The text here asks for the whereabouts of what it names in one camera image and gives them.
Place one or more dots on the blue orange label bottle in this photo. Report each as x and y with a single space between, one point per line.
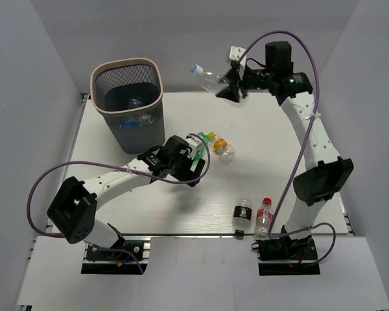
136 103

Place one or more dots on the orange label clear bottle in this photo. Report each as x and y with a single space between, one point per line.
221 147

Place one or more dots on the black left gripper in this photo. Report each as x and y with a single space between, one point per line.
188 175

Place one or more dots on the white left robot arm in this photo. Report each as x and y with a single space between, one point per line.
73 209

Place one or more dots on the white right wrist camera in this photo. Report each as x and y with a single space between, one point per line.
235 56

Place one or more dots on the black label water bottle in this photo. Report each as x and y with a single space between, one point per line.
242 215

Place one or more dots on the green Sprite bottle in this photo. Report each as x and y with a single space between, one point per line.
145 120
202 150

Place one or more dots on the red cap clear bottle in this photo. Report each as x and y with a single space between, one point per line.
263 219

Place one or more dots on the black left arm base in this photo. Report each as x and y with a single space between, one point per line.
132 262

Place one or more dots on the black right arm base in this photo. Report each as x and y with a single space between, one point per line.
282 257

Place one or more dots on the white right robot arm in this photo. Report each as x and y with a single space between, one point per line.
326 170

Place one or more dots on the grey mesh waste bin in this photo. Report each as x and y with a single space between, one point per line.
129 95

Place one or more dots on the clear unlabelled plastic bottle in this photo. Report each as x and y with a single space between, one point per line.
209 81

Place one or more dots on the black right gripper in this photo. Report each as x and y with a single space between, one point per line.
231 92

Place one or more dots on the blue label water bottle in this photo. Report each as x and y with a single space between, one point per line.
127 124

